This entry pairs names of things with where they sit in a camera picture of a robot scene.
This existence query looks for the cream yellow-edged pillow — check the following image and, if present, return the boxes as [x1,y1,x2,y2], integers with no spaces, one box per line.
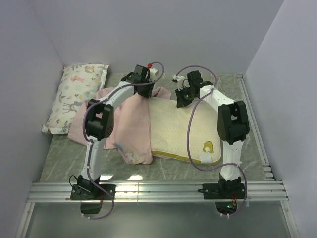
[149,98,221,164]

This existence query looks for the pink pillowcase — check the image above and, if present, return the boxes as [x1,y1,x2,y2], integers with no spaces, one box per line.
[67,87,171,165]

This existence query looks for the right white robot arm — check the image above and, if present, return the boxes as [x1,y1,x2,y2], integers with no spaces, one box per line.
[172,70,250,199]

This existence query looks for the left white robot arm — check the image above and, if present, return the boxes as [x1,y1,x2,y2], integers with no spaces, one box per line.
[71,64,159,200]

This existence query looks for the white patterned pillow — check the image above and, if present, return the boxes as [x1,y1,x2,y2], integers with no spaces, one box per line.
[42,64,109,135]

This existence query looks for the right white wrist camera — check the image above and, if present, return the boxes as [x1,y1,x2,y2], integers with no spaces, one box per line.
[172,75,186,91]

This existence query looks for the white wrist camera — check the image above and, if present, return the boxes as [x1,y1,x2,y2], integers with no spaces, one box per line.
[172,75,186,91]
[147,63,159,82]

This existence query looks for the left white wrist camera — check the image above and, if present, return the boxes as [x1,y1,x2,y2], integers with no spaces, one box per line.
[147,63,159,82]

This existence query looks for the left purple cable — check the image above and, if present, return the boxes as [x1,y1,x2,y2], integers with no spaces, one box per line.
[83,60,165,220]

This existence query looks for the purple cable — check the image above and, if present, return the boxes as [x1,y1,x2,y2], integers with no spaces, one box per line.
[175,65,248,219]
[83,60,165,220]

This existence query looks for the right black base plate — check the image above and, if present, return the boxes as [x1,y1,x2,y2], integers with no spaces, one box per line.
[198,183,246,200]

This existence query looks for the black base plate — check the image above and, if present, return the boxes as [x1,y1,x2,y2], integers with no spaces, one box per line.
[70,184,116,201]
[198,183,246,200]

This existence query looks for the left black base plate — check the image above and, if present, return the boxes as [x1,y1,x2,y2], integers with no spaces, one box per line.
[70,184,116,201]

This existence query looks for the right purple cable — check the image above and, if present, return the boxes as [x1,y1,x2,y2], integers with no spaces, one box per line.
[175,65,248,219]

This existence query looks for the aluminium mounting rail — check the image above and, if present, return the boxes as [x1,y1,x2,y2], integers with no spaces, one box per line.
[27,180,288,203]

